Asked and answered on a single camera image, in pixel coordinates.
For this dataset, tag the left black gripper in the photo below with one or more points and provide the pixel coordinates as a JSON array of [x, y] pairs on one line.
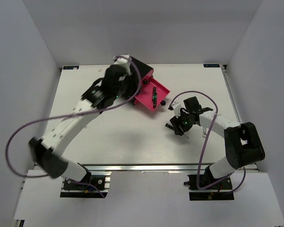
[[132, 86]]

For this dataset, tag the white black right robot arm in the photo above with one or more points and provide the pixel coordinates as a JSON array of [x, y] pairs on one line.
[[242, 142]]

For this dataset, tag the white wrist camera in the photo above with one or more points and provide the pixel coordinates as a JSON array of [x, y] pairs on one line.
[[176, 108], [124, 61]]

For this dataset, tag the silver wrench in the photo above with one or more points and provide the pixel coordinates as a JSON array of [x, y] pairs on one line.
[[204, 132]]

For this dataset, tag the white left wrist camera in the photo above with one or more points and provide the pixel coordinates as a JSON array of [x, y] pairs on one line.
[[124, 61]]

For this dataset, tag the aluminium table front rail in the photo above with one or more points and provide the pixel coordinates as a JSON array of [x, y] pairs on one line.
[[152, 167]]

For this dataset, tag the pink drawer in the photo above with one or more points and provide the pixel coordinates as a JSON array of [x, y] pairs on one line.
[[145, 95]]

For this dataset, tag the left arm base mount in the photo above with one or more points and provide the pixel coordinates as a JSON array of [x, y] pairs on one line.
[[96, 185]]

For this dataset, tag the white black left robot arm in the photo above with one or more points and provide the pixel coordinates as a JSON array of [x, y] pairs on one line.
[[47, 151]]

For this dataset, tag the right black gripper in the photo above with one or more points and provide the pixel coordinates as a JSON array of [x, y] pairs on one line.
[[175, 122]]

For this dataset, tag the blue table corner label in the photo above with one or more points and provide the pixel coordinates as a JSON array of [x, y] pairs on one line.
[[208, 65]]

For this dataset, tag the blue left table label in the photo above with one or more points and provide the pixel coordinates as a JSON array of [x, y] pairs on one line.
[[70, 67]]

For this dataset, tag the black drawer cabinet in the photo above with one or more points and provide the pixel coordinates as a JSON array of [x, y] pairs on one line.
[[145, 70]]

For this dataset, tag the small green black screwdriver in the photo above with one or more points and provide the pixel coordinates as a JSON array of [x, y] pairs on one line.
[[154, 97]]

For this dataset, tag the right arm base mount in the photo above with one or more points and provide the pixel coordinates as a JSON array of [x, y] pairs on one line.
[[206, 188]]

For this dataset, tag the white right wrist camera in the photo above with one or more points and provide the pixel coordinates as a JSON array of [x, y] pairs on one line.
[[176, 108]]

